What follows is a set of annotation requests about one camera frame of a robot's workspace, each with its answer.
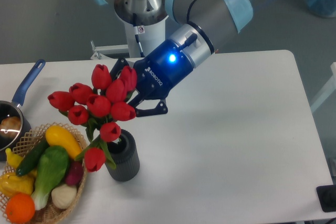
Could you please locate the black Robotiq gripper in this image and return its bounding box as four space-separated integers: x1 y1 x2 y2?
110 39 193 118

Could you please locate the red tulip bouquet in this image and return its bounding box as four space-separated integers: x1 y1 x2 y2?
48 64 137 172

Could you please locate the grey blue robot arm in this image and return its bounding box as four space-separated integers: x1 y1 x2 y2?
93 0 254 117

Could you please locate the dark grey ribbed vase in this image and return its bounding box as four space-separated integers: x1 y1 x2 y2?
107 130 140 182

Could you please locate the yellow squash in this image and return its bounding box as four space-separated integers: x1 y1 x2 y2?
45 125 86 160

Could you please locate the green bok choy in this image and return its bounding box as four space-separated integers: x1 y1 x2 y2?
31 145 70 211

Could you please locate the white garlic bulb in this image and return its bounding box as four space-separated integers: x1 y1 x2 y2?
51 184 77 209

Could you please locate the dark green cucumber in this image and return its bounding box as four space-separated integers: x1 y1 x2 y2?
16 138 49 176

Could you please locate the brown bread roll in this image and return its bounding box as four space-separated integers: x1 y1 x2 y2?
1 116 21 139

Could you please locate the small yellow banana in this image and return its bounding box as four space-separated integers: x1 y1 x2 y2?
5 148 24 169

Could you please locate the woven wicker basket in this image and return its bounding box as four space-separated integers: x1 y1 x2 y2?
12 122 88 223

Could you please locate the yellow bell pepper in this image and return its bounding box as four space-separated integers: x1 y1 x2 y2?
1 172 34 198

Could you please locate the orange fruit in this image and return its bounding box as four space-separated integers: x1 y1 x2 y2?
5 193 35 223

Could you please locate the black device at edge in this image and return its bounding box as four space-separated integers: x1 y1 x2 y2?
316 185 335 212

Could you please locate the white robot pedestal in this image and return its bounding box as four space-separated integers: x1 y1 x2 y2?
91 18 177 60

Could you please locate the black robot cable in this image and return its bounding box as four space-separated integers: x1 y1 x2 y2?
132 13 146 58

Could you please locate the blue handled saucepan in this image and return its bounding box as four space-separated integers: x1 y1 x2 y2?
1 59 46 162

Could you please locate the white frame at right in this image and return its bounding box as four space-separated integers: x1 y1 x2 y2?
310 62 335 114

